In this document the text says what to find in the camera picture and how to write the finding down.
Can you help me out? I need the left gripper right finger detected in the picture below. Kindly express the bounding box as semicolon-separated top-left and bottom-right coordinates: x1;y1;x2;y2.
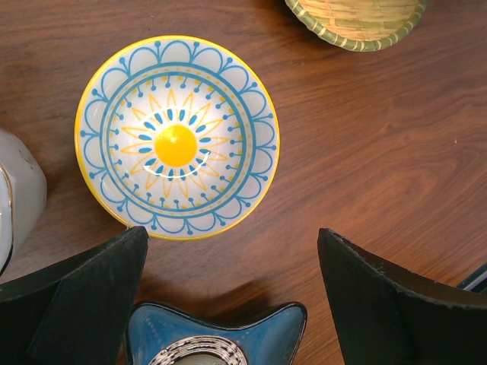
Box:
317;228;486;364

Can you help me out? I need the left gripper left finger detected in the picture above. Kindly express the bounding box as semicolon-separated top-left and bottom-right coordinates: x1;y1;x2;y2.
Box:
1;227;148;364

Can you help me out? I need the black dish under purple plate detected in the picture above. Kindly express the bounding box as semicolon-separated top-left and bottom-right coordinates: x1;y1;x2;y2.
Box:
124;302;307;364

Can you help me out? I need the white cup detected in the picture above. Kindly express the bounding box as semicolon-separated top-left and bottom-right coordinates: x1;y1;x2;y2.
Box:
1;129;46;271

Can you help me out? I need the small daisy bowl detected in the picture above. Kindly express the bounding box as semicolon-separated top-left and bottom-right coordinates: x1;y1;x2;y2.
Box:
74;35;280;240

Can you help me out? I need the yellow patterned plate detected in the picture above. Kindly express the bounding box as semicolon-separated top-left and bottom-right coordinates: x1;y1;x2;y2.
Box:
285;0;428;52

